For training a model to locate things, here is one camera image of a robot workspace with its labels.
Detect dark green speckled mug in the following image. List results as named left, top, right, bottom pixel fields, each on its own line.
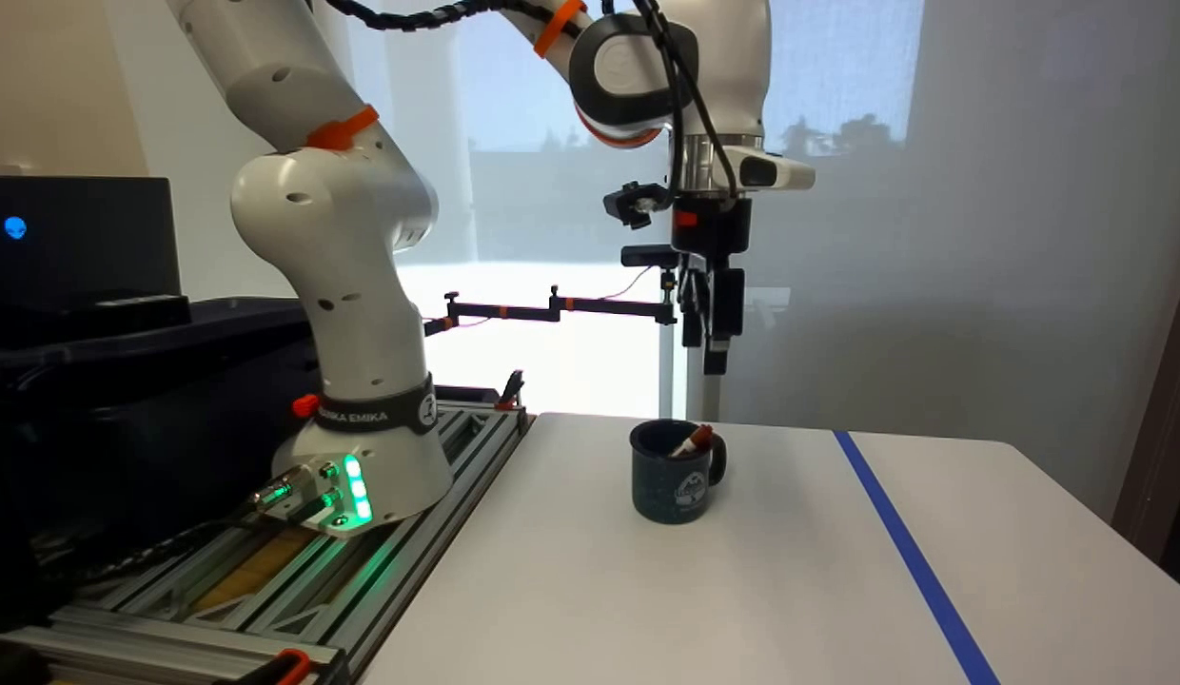
left=627, top=414, right=732, bottom=528

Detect black equipment cabinet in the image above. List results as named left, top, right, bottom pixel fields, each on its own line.
left=0, top=296, right=330, bottom=634

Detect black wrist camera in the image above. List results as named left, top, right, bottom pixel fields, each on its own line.
left=598, top=178, right=681, bottom=275

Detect aluminium rail mounting frame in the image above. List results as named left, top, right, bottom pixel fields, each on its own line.
left=0, top=371, right=537, bottom=685

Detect black boom pole orange clamps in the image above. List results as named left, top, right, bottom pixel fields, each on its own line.
left=423, top=282, right=681, bottom=344

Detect blue tape line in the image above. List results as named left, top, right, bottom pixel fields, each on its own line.
left=829, top=427, right=1004, bottom=685

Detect black monitor blue light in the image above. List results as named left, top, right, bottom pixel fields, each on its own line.
left=0, top=171, right=195, bottom=337

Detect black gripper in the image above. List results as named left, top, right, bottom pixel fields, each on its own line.
left=671, top=196, right=754, bottom=382

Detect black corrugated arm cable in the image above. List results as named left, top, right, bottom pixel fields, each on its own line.
left=324, top=0, right=751, bottom=207

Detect red dry-erase marker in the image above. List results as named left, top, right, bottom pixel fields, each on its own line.
left=666, top=427, right=718, bottom=465

